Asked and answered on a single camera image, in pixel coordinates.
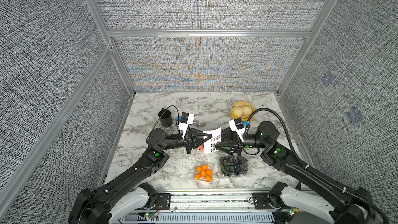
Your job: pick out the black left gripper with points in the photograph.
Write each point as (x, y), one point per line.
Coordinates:
(189, 142)

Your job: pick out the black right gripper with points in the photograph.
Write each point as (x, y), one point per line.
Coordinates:
(235, 143)

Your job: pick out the white fruit sticker sheet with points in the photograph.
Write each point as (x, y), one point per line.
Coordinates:
(209, 145)

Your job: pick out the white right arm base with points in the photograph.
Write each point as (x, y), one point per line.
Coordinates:
(283, 195)

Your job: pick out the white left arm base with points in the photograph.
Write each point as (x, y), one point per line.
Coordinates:
(143, 196)

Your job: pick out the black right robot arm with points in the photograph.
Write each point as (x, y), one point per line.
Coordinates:
(334, 202)

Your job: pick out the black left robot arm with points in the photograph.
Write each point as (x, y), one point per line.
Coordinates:
(129, 191)

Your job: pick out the clear box of strawberries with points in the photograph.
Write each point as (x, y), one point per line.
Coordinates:
(200, 148)

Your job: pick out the clear box of blueberries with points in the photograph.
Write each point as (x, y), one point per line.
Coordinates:
(234, 166)

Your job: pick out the clear box of oranges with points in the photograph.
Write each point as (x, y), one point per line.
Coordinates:
(203, 171)

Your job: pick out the black metal cup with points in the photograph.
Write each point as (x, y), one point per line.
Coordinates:
(166, 119)

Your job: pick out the left steamed bun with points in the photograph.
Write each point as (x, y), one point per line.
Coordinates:
(237, 111)

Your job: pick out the yellow bamboo steamer basket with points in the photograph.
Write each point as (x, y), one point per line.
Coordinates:
(240, 103)

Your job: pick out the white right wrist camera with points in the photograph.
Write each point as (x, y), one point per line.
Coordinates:
(238, 126)

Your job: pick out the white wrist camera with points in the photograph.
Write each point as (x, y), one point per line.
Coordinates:
(238, 126)
(184, 121)

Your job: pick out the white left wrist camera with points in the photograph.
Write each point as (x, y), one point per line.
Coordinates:
(184, 121)

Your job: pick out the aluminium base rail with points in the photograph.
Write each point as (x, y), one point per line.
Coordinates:
(211, 207)

